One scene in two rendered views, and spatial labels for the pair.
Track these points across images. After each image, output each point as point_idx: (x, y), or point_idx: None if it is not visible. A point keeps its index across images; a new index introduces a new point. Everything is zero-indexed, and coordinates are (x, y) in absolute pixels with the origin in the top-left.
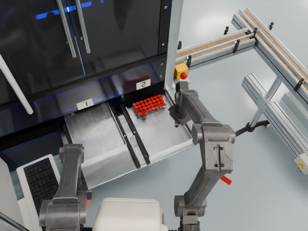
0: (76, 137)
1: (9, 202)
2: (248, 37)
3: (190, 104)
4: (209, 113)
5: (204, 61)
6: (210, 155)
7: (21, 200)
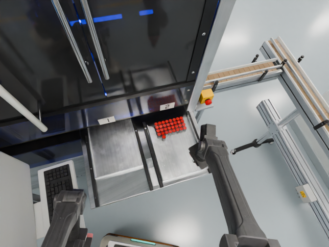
0: (96, 149)
1: (19, 214)
2: (275, 67)
3: (220, 174)
4: (246, 206)
5: (229, 86)
6: None
7: (37, 204)
